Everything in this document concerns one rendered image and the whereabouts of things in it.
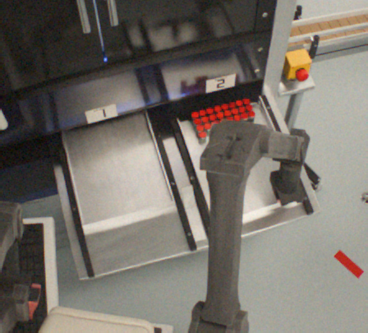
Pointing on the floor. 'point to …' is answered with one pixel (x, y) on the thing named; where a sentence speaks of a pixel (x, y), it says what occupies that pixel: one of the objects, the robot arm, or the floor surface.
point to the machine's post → (280, 28)
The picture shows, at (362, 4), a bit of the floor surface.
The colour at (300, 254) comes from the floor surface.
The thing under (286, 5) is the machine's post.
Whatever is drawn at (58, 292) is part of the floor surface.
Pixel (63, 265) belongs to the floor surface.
